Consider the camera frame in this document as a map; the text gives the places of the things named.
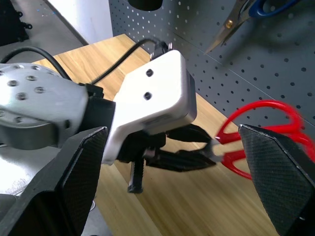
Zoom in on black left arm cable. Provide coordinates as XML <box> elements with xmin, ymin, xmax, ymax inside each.
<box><xmin>0</xmin><ymin>38</ymin><xmax>173</xmax><ymax>86</ymax></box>

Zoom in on red handled scissors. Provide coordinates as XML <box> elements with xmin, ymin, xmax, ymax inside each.
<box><xmin>214</xmin><ymin>99</ymin><xmax>306</xmax><ymax>181</ymax></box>

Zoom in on black machine frame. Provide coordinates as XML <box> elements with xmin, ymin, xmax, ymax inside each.
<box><xmin>0</xmin><ymin>0</ymin><xmax>33</xmax><ymax>47</ymax></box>

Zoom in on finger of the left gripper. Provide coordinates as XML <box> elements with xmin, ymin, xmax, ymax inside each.
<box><xmin>147</xmin><ymin>147</ymin><xmax>218</xmax><ymax>173</ymax></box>
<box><xmin>167</xmin><ymin>124</ymin><xmax>213</xmax><ymax>145</ymax></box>

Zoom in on blue handled scissors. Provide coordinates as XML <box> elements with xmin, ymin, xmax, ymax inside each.
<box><xmin>203</xmin><ymin>0</ymin><xmax>300</xmax><ymax>55</ymax></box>

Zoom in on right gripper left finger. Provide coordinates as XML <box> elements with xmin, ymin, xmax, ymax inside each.
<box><xmin>0</xmin><ymin>126</ymin><xmax>109</xmax><ymax>236</ymax></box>

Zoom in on grey pegboard panel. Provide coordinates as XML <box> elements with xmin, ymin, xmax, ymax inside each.
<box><xmin>108</xmin><ymin>0</ymin><xmax>315</xmax><ymax>179</ymax></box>

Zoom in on black plastic cup holder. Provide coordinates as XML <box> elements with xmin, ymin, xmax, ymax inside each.
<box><xmin>127</xmin><ymin>0</ymin><xmax>163</xmax><ymax>12</ymax></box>

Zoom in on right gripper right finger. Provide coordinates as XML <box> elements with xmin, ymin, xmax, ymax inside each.
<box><xmin>238</xmin><ymin>124</ymin><xmax>315</xmax><ymax>236</ymax></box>

